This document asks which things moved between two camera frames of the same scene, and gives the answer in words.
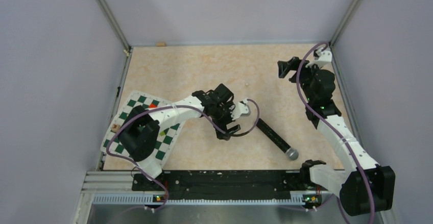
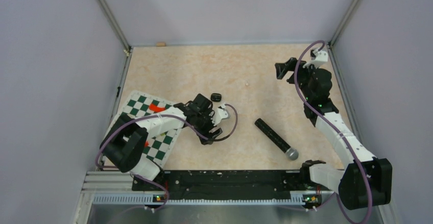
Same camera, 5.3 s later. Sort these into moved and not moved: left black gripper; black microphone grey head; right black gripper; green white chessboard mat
Moved: left black gripper
Not moved: green white chessboard mat; black microphone grey head; right black gripper
